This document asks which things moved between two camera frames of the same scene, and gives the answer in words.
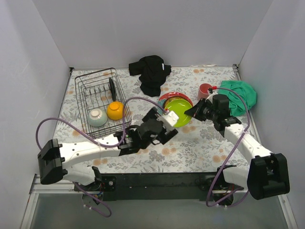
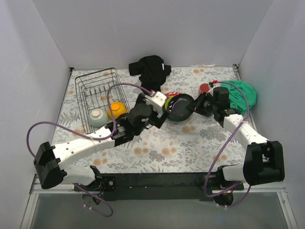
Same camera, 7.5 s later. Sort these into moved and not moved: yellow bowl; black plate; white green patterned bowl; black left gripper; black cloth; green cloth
Moved: black left gripper; black plate
Not moved: black cloth; yellow bowl; white green patterned bowl; green cloth
